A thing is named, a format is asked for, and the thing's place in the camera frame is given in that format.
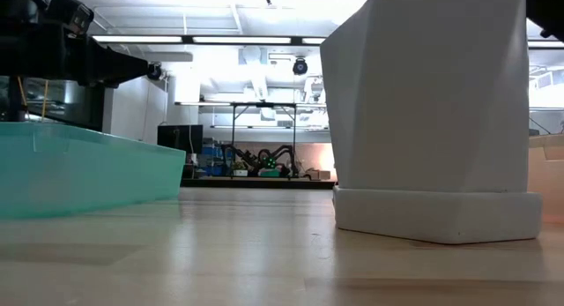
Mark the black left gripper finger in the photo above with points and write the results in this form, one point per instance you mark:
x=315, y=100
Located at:
x=116, y=65

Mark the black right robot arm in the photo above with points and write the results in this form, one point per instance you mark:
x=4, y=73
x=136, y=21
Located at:
x=546, y=8

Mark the black background robot arm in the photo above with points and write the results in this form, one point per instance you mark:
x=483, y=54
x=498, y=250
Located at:
x=238, y=154
x=282, y=154

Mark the ceiling light strip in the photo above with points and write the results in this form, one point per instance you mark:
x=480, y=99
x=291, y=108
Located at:
x=241, y=40
x=313, y=40
x=136, y=39

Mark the black monitor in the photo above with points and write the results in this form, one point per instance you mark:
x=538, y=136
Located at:
x=180, y=138

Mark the green translucent plastic bin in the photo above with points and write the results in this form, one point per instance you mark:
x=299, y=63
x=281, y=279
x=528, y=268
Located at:
x=88, y=173

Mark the blue storage crates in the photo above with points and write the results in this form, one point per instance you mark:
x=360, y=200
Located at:
x=213, y=162

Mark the small green bin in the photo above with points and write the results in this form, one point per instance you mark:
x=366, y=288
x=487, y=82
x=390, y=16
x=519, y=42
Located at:
x=269, y=173

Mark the black workbench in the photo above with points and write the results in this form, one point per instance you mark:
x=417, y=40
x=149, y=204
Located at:
x=264, y=183

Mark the white hexagonal planter pot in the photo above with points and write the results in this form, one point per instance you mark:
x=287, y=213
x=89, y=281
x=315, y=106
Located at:
x=423, y=99

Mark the orange translucent plastic bin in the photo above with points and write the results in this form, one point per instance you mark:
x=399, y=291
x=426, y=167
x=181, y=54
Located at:
x=546, y=178

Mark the dark window frame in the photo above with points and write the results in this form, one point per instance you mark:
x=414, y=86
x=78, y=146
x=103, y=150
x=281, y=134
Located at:
x=94, y=107

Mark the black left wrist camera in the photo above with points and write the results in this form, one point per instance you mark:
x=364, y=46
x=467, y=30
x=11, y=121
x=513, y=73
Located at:
x=70, y=10

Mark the black metal gantry frame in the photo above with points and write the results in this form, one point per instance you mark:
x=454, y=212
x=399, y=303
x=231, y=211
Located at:
x=264, y=104

